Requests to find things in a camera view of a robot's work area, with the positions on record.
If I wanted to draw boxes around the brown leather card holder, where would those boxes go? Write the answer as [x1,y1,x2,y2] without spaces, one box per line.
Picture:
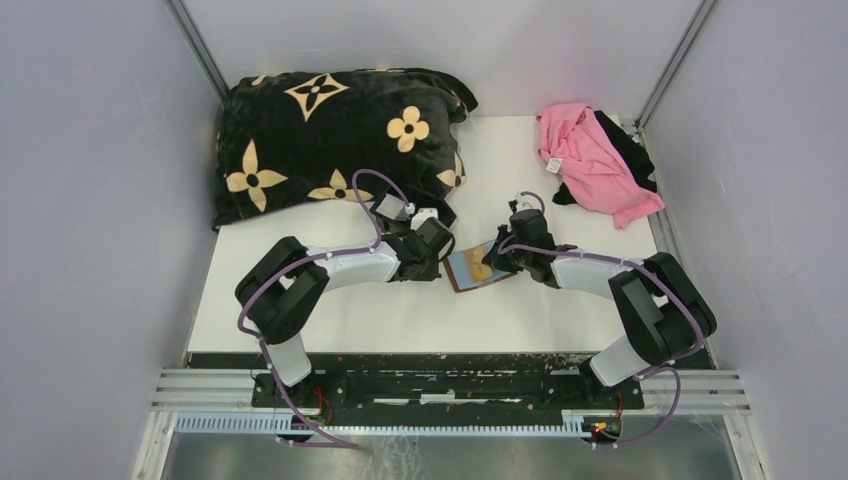
[442,240,515,293]

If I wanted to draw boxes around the yellow card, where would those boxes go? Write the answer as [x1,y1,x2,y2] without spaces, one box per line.
[464,247,493,283]

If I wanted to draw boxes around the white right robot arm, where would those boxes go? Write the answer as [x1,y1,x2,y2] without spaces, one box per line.
[482,208,717,408]

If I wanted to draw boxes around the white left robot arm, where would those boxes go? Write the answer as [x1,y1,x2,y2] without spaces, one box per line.
[234,218,454,407]

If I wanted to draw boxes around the white card stack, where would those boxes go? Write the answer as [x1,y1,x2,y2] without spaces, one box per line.
[372,194,409,221]

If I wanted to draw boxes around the pink cloth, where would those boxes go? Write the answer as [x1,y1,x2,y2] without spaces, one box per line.
[536,103,665,230]

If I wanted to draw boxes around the black cloth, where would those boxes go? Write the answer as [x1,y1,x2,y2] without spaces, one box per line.
[552,109,661,215]

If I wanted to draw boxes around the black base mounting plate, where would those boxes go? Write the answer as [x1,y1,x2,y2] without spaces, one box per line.
[188,351,713,429]

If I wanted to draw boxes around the black floral plush pillow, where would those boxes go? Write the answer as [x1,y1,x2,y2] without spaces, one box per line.
[212,68,478,228]

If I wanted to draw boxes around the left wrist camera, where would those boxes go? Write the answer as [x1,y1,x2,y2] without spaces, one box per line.
[404,203,439,230]

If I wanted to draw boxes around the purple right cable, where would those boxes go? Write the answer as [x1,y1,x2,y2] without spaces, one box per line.
[496,190,707,449]

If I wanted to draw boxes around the purple cable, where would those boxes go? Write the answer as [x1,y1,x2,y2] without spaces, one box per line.
[496,190,707,449]
[237,168,364,452]

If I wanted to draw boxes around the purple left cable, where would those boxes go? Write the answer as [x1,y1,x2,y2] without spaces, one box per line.
[237,168,364,452]

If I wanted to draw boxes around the white slotted cable duct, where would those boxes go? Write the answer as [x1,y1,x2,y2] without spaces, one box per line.
[174,412,590,439]

